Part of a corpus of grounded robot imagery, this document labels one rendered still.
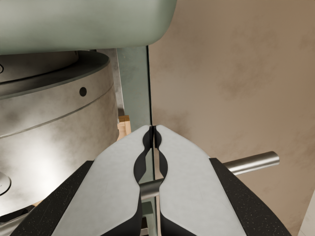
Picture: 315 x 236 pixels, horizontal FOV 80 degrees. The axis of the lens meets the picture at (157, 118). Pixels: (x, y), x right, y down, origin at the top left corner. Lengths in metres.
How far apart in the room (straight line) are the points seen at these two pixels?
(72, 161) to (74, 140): 0.03
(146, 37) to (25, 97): 0.12
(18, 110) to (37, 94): 0.02
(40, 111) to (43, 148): 0.04
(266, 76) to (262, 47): 0.27
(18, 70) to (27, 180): 0.12
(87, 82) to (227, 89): 1.56
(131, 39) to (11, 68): 0.13
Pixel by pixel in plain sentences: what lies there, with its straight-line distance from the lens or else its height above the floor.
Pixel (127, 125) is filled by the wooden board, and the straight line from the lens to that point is 0.56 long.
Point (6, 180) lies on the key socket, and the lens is 0.24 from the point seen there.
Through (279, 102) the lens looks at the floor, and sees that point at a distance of 2.13.
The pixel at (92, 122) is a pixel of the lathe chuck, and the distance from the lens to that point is 0.25.
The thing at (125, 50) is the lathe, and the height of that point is 0.54.
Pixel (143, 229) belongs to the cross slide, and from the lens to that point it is 0.80.
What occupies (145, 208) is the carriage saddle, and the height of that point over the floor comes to 0.90.
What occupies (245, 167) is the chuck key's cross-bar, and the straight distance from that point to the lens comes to 0.17.
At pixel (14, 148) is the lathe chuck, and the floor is 1.22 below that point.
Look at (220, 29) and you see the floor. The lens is 1.58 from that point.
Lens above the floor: 1.39
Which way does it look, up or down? 60 degrees down
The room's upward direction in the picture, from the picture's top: 156 degrees clockwise
